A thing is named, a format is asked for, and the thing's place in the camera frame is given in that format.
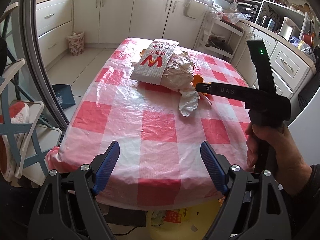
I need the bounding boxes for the red white checkered tablecloth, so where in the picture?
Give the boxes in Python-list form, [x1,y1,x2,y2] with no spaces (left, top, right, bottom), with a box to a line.
[46,38,249,210]

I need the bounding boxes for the orange peel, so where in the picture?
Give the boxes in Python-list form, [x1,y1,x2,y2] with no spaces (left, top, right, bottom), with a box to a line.
[192,74,208,96]

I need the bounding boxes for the floral waste basket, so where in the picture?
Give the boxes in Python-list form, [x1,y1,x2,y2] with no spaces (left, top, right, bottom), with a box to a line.
[66,31,85,56]

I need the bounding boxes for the blue box on floor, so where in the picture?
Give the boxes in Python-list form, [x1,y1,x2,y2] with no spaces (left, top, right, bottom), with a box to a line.
[52,84,76,110]

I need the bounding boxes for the white shelf trolley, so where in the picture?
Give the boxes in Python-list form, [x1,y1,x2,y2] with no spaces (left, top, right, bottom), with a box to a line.
[193,12,245,62]

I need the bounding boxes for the yellow trash bucket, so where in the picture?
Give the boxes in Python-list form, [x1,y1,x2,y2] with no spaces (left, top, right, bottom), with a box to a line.
[146,199,221,240]

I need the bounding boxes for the white refrigerator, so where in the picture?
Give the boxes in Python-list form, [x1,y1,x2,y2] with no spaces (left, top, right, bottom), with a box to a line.
[289,79,320,165]

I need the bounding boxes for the white blue folding rack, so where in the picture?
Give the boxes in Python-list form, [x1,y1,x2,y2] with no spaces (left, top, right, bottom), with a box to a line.
[0,2,62,183]

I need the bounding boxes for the person's right hand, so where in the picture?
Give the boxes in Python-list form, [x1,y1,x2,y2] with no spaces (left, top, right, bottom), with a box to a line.
[245,123,313,196]

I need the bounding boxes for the white electric kettle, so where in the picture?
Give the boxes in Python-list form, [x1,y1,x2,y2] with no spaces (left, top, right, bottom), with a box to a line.
[279,17,300,41]

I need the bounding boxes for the dark sleeve right forearm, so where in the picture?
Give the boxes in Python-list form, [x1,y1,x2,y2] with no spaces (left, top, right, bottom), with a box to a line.
[283,165,319,239]

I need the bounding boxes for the black tracker camera box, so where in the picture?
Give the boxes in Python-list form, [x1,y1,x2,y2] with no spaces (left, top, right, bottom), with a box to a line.
[247,40,276,94]

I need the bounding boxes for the white kitchen cabinets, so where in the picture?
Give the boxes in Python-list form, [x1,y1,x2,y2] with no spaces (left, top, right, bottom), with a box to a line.
[36,0,316,97]

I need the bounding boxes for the white red W paper bag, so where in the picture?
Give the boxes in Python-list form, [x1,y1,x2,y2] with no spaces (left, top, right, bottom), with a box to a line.
[130,40,179,85]

